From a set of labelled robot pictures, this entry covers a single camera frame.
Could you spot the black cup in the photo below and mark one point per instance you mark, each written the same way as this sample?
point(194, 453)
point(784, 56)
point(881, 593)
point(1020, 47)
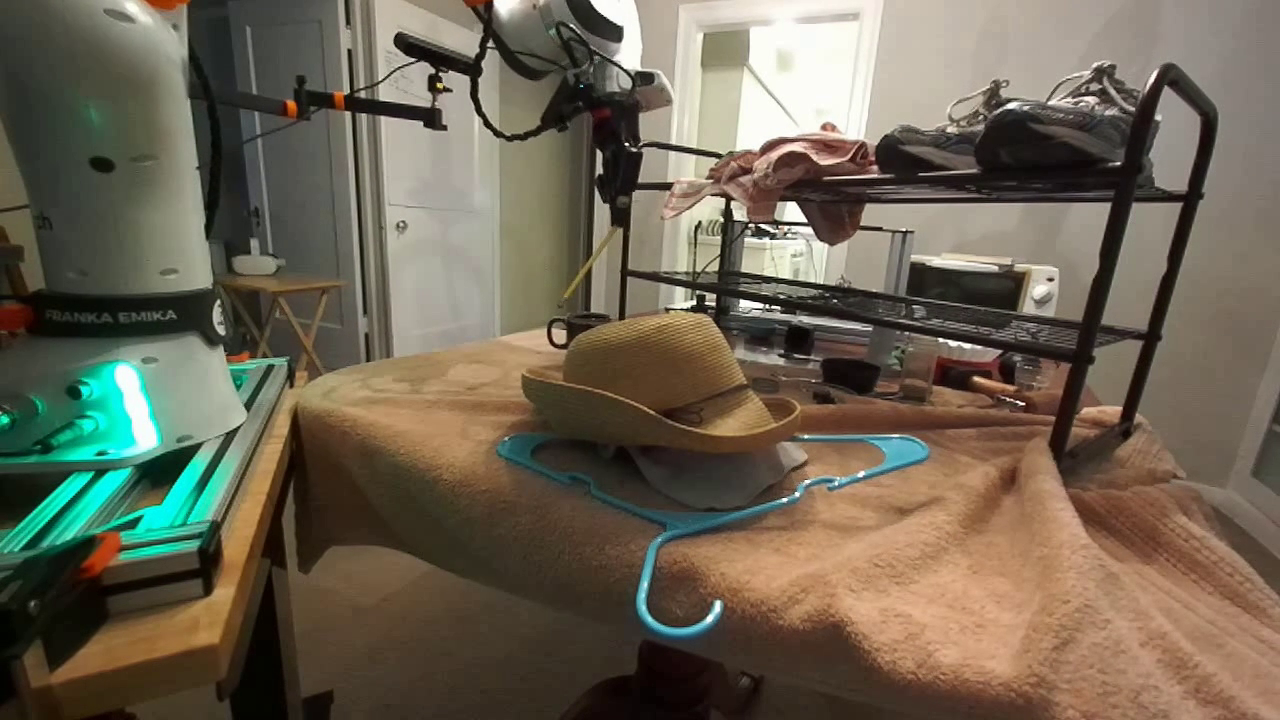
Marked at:
point(578, 331)

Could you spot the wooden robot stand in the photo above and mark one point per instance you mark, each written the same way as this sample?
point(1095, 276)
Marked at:
point(174, 626)

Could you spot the pink cloth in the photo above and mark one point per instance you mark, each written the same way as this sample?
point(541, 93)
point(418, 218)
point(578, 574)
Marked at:
point(784, 166)

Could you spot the black rod with orange clamps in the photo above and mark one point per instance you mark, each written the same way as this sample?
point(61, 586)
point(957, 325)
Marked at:
point(372, 106)

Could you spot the short black bar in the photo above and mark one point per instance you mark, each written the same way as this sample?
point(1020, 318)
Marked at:
point(427, 51)

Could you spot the grey sneaker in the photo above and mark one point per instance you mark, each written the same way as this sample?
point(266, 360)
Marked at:
point(1098, 84)
point(982, 106)

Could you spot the orange clamp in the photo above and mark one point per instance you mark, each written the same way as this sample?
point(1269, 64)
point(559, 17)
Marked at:
point(96, 555)

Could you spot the tan straw hat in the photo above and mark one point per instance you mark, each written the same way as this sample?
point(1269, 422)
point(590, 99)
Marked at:
point(655, 372)

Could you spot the yellow pencil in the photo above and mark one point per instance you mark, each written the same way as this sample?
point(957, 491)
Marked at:
point(590, 265)

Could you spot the black folded garment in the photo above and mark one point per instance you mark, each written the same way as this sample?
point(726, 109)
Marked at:
point(924, 149)

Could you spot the black shoe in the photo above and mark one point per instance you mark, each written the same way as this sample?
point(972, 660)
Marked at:
point(1066, 138)

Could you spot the brown tablecloth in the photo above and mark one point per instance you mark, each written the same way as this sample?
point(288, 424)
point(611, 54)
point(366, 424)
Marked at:
point(932, 574)

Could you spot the clear storage container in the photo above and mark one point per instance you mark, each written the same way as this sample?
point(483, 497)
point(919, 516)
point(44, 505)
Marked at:
point(812, 255)

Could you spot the white bowl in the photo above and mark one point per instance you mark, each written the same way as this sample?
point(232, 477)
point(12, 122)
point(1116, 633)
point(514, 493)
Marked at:
point(256, 265)

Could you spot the dark object under table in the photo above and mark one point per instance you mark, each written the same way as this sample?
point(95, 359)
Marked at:
point(666, 687)

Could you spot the wooden folding table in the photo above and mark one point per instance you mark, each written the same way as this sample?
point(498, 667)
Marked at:
point(282, 285)

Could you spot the blue plastic clothes hanger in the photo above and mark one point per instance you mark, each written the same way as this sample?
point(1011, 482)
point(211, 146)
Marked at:
point(666, 527)

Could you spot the small black pot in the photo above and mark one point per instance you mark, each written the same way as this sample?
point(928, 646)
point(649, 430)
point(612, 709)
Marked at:
point(850, 372)

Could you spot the grey cloth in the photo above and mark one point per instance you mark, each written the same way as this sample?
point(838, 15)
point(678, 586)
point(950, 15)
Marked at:
point(705, 477)

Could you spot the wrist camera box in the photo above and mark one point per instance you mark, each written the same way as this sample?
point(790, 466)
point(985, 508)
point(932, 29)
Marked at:
point(655, 88)

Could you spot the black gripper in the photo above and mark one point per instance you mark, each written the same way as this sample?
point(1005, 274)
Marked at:
point(618, 146)

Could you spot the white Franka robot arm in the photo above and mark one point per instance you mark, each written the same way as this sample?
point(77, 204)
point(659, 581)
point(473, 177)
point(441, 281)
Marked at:
point(104, 200)

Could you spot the black metal shoe rack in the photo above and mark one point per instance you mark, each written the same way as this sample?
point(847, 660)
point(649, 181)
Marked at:
point(1104, 255)

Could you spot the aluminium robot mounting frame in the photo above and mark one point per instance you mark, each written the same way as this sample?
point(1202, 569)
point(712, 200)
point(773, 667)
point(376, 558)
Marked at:
point(163, 493)

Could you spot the white toaster oven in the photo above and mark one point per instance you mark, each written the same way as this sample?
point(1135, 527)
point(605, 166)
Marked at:
point(985, 285)

